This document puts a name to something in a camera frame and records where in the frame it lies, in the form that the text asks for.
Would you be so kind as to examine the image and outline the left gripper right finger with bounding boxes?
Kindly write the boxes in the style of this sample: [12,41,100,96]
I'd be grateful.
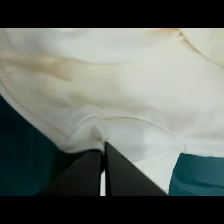
[104,141,168,197]

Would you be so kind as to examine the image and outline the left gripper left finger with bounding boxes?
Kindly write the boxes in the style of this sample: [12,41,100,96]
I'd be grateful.
[39,149,103,197]

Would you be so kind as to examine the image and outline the white shirt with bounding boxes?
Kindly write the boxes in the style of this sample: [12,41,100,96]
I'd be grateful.
[0,27,224,197]

